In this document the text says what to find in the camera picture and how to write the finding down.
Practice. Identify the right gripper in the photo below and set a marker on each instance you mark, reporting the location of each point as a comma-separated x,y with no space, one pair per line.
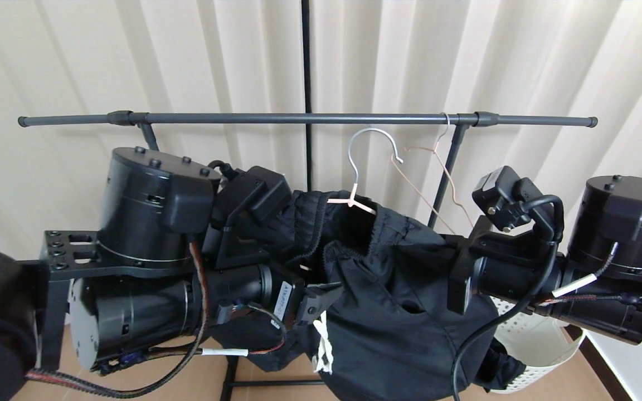
510,273

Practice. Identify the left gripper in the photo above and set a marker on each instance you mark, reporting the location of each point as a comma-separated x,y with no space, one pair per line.
243,292

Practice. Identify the black shorts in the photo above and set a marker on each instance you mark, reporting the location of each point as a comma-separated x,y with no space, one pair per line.
399,312

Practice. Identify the pink clothes hanger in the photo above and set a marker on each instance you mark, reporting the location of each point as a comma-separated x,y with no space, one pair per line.
436,149
354,197

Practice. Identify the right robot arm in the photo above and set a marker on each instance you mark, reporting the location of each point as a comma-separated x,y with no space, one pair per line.
622,234

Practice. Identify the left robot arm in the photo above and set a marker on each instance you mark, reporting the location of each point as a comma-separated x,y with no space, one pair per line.
148,206

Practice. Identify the white laundry basket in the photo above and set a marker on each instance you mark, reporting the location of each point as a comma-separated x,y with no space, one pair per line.
544,340

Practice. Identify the black clothes rack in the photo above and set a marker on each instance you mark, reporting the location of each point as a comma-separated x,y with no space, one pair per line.
243,118

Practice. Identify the black garment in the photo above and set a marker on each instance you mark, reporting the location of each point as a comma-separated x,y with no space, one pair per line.
502,365

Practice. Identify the white curtain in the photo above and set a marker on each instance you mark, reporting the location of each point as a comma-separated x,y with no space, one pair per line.
521,55
131,55

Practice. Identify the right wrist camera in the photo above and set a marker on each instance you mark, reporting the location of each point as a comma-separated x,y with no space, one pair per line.
502,192

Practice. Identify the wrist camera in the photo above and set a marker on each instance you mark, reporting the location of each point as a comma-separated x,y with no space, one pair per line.
502,192
259,192

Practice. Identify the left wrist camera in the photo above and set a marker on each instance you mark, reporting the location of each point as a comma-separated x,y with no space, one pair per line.
259,192

